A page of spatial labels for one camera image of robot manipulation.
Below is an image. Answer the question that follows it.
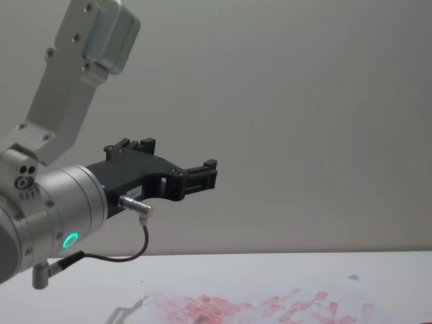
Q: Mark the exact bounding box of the thin dark gripper cable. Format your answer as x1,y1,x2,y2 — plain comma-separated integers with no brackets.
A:
32,194,157,290

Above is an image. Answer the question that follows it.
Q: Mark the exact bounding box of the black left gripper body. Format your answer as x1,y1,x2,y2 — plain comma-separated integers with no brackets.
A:
86,151,179,221

